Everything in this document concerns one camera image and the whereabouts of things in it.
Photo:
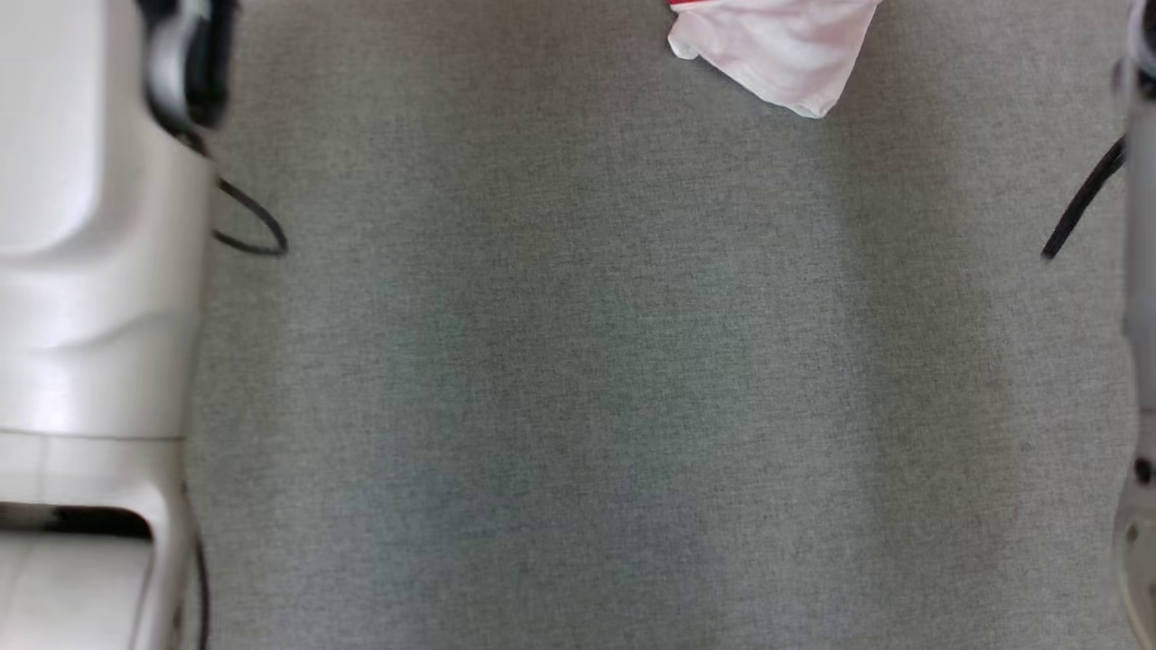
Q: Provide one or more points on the red white striped jersey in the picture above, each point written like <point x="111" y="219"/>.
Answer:
<point x="781" y="45"/>

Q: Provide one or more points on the grey fabric sofa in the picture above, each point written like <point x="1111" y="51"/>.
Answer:
<point x="587" y="361"/>

